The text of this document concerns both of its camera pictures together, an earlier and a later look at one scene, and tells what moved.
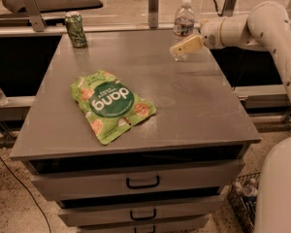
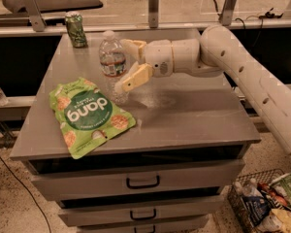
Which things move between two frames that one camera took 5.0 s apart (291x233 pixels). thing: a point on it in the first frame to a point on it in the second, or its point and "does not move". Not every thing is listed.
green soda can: [75, 24] does not move
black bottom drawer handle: [154, 229] does not move
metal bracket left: [28, 4] does not move
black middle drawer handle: [145, 217] does not move
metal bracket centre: [153, 7] does not move
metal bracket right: [230, 0] does not move
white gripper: [210, 33] to [158, 58]
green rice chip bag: [112, 106] to [86, 117]
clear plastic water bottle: [183, 27] to [113, 65]
